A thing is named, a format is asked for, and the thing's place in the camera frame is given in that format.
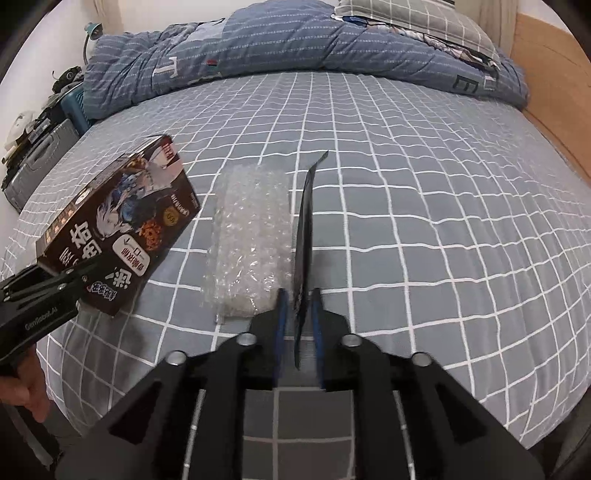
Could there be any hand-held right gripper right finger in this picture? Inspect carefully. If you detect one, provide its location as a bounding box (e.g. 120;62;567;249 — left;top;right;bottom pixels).
308;287;546;480

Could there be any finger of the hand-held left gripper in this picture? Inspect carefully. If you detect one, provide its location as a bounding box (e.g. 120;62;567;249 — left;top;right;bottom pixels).
0;263;102;305

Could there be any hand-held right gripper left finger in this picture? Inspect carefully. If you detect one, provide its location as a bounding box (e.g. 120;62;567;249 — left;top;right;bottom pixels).
55;287;293;480

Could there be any black packet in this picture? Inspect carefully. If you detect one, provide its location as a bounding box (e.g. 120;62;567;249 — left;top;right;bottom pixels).
292;150;329;370

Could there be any dark printed cardboard box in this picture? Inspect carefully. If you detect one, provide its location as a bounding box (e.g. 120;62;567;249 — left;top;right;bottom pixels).
36;135;201;317

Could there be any person's left hand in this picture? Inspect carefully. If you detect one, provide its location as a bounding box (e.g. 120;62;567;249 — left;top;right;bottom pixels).
0;351;51;423

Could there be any clear bubble wrap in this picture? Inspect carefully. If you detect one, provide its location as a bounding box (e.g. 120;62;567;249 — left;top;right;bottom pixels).
202;164;296;321

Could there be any grey suitcase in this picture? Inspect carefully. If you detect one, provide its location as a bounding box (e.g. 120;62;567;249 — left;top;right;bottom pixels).
2;117;81;213

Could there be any grey grid bedsheet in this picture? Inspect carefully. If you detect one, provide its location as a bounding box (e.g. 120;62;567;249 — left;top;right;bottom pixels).
2;69;591;450

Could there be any dark clutter pile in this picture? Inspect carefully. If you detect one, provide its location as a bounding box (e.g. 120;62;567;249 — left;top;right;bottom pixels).
2;65;86;162

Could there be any blue tool case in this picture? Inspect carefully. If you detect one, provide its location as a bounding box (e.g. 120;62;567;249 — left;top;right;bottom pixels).
60;88;95;134

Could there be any teal desk lamp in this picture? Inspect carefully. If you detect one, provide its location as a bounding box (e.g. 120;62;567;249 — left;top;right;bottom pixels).
82;21;105;65

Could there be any blue striped quilt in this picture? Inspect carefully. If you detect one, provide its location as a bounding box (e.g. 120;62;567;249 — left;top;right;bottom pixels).
83;4;529;123

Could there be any grey checked pillow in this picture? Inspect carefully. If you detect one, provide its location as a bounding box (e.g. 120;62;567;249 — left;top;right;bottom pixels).
333;0;502;70

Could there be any white curtain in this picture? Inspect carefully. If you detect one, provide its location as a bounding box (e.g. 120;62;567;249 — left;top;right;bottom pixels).
471;0;517;58

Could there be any wooden bed frame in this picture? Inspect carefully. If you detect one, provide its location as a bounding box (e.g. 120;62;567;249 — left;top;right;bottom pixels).
508;11;591;181

